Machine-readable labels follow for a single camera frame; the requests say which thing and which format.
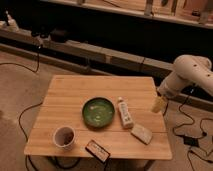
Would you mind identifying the black floor cables right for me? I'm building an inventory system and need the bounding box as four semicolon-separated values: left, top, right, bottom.
163;86;213;171

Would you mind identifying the wooden table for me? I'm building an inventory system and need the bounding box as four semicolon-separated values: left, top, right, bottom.
24;75;172;160

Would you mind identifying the white spray bottle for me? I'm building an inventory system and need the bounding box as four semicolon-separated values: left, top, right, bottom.
6;11;19;31

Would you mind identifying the black device on ledge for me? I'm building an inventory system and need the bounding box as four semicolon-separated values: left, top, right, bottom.
50;29;68;43

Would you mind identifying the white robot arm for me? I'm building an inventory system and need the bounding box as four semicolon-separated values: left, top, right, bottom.
151;55;213;113

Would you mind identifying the black rectangular box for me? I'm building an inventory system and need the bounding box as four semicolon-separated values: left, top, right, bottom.
85;140;110;163

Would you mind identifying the white sponge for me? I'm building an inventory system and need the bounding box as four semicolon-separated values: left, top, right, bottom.
131;124;152;145

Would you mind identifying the green ceramic bowl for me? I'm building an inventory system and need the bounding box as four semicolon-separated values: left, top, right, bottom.
82;97;115;128

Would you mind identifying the white tube bottle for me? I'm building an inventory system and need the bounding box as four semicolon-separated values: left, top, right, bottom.
118;97;134;129

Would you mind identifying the white paper cup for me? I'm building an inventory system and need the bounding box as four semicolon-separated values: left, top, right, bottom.
53;126;75;149

